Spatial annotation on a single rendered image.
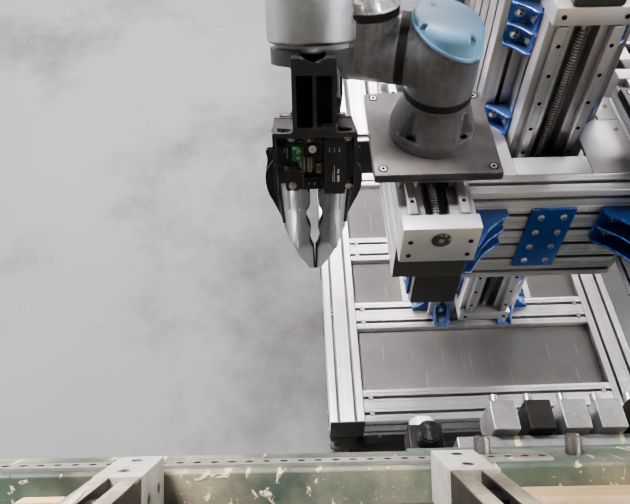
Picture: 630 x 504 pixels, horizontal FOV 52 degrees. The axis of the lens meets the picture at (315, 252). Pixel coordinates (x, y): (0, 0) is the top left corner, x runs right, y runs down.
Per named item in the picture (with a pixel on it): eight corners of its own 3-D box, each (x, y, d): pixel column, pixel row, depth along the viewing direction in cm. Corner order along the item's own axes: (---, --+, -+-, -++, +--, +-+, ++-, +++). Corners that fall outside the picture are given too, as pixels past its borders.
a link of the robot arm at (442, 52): (472, 112, 106) (490, 39, 95) (390, 102, 108) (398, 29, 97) (476, 68, 113) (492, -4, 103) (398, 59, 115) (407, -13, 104)
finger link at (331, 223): (316, 288, 61) (315, 194, 57) (315, 261, 66) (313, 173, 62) (350, 287, 61) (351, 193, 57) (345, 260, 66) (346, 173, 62)
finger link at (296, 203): (283, 289, 61) (279, 194, 57) (284, 262, 66) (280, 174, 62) (316, 288, 61) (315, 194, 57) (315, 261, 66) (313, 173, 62)
